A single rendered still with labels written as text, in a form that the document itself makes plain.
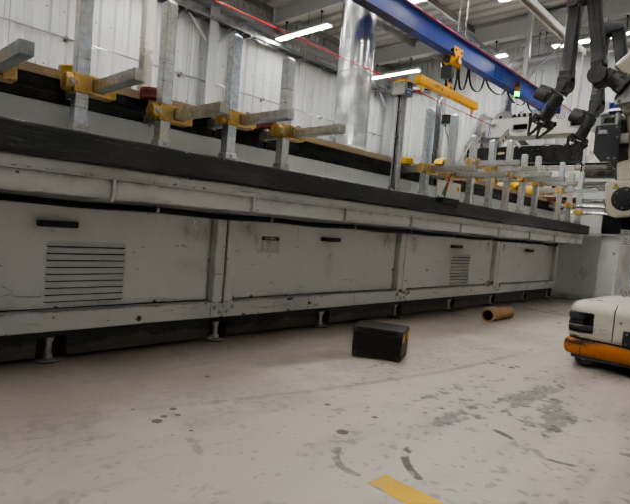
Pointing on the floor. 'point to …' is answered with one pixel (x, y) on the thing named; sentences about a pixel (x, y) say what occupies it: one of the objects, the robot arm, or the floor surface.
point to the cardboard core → (497, 313)
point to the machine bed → (212, 251)
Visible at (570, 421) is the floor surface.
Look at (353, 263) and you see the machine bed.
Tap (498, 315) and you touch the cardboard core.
